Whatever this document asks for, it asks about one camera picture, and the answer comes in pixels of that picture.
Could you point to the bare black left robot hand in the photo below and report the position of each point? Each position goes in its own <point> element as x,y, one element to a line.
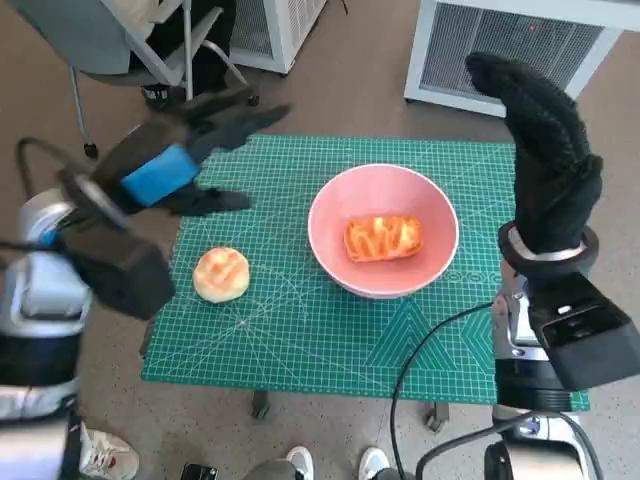
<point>160,170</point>

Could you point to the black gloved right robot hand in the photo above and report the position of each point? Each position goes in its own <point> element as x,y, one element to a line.
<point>550,175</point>

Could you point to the round toy bread bun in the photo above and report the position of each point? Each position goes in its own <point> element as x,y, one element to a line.
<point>220,275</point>

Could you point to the pink bowl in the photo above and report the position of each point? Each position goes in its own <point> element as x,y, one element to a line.
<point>330,225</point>

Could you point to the long toy bread loaf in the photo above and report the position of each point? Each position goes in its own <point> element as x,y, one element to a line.
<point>382,240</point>

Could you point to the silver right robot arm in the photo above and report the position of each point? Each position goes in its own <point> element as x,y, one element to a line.
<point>520,380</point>

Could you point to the seated person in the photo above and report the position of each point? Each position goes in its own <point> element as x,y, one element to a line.
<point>210,55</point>

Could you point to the large white grille cabinet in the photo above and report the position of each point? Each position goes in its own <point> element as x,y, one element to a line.
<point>550,30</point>

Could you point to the small white grille cabinet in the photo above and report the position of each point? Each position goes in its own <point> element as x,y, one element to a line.
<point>280,30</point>

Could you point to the green cutting mat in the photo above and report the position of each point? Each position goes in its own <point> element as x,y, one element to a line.
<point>300,340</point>

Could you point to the metal table leg caster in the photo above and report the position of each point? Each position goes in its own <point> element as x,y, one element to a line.
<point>260,406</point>
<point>437,415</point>

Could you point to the person in light clothing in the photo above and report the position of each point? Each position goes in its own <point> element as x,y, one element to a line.
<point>105,455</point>

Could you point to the small black device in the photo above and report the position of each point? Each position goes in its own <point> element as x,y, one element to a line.
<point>200,473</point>

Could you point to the person with white shoes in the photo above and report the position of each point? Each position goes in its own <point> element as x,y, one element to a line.
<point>302,462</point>

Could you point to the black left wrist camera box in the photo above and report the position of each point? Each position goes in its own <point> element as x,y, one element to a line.
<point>125,270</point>

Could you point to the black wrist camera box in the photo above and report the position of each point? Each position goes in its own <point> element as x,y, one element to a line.
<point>125,270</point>
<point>585,340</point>

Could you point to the grey chair with metal frame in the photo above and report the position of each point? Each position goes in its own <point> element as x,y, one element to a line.
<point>75,40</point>

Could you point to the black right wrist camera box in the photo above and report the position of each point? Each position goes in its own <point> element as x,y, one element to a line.
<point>585,340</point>

